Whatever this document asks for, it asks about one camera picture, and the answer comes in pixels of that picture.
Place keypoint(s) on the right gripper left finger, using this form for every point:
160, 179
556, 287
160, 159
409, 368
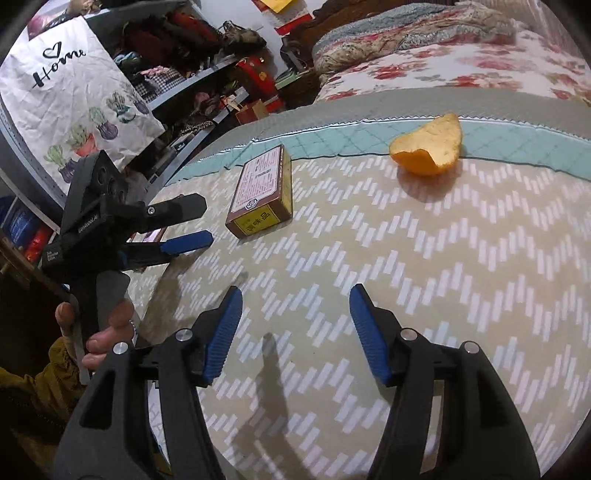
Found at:
109, 437

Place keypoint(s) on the white Home cactus cloth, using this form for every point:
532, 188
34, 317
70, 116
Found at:
68, 99

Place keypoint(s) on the floral bed sheet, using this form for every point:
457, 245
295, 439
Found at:
531, 65

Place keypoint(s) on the person's left hand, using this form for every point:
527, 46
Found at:
119, 329

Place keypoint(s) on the yellow pink cardboard box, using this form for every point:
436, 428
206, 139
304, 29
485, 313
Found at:
263, 197

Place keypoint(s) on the dark wooden headboard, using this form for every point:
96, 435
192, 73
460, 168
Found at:
335, 13

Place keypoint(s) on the cluttered grey shelf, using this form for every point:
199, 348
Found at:
174, 61

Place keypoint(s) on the beige chevron quilt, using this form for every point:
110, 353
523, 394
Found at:
495, 250

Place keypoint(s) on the yellow red wall calendar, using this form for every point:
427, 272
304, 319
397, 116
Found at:
284, 16

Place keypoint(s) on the floral patchwork pillow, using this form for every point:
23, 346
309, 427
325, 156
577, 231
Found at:
407, 27

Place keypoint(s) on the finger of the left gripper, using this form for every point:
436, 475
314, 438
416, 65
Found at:
181, 209
139, 255

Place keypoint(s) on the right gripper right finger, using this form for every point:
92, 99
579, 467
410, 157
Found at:
483, 435

